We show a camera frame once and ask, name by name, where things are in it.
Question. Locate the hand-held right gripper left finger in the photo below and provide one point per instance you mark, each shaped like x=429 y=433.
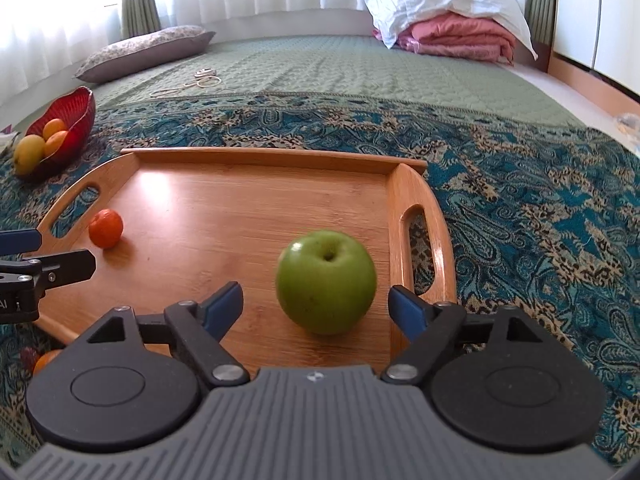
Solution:
x=225 y=306

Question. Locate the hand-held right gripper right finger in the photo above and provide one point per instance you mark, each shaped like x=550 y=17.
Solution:
x=402 y=306

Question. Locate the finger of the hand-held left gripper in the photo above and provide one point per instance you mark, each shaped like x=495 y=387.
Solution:
x=65 y=266
x=20 y=240

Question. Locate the small tangerine with stem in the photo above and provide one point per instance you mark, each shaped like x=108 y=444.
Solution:
x=47 y=361

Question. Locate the green apple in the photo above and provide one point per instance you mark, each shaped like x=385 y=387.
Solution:
x=326 y=282

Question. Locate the wooden tray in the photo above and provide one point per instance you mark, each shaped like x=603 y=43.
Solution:
x=210 y=220

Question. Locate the yellow mango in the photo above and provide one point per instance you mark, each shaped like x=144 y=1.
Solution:
x=28 y=154

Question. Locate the small orange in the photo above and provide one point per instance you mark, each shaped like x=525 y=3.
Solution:
x=57 y=143
x=54 y=128

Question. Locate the red ribbed bowl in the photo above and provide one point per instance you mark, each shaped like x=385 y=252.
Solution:
x=75 y=115

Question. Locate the teal paisley blanket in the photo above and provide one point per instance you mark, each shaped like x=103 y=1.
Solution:
x=525 y=200

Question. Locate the beige scissors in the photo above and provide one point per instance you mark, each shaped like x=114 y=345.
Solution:
x=207 y=80

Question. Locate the floral patterned pillow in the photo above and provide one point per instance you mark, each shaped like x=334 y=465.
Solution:
x=145 y=50

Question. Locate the green quilted bedspread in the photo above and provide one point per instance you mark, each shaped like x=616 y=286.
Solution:
x=325 y=65

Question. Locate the folded pink blanket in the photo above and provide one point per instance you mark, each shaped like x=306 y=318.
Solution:
x=455 y=37

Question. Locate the clear plastic wrapper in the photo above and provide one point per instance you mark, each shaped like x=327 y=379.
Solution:
x=629 y=125

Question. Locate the white wardrobe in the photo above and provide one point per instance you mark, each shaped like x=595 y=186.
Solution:
x=595 y=15

